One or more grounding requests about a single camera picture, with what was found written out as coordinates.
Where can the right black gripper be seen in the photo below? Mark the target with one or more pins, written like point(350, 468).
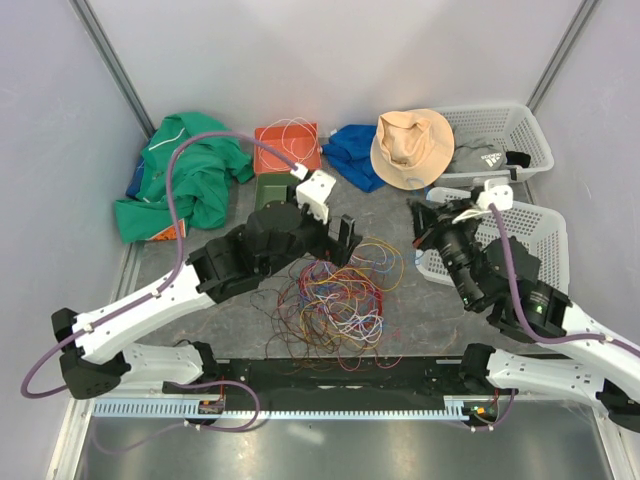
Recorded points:
point(430, 221)

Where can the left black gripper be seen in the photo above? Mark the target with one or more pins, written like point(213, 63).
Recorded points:
point(332, 249)

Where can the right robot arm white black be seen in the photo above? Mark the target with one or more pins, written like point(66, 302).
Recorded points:
point(494, 273)

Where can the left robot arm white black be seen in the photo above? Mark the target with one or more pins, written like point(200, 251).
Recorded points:
point(100, 349)

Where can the peach bucket hat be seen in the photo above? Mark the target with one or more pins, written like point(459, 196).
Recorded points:
point(411, 149)

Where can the grey adidas garment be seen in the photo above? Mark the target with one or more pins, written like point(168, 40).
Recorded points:
point(477, 154)

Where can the blue cloth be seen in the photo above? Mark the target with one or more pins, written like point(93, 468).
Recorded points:
point(348, 152)

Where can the green plastic tray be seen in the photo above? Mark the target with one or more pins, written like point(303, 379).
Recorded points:
point(275, 196)

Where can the orange plastic tray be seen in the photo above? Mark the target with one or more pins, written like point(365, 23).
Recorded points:
point(296, 138)

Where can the near white plastic basket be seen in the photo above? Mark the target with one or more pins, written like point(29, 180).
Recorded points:
point(541, 230)

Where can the white plastic basket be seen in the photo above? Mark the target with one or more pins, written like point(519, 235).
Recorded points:
point(541, 230)
point(512, 126)

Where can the far white plastic basket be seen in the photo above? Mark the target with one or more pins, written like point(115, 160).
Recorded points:
point(512, 126)

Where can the green jacket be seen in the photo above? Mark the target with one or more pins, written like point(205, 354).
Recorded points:
point(201, 180)

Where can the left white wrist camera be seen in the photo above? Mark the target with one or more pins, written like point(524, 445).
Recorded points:
point(313, 191)

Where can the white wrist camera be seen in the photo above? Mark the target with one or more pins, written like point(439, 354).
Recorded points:
point(487, 195)
point(313, 191)

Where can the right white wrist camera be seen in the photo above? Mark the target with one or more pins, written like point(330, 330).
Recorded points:
point(487, 195)

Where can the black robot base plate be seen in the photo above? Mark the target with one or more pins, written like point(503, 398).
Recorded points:
point(420, 382)

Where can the light blue cable duct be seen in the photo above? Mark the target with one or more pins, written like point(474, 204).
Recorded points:
point(192, 409)

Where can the right aluminium frame post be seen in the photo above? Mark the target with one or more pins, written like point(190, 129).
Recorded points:
point(570, 38)

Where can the aluminium frame post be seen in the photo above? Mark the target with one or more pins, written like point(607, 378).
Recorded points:
point(113, 63)
point(570, 38)

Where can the left aluminium frame post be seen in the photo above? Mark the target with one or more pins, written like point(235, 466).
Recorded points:
point(113, 63)

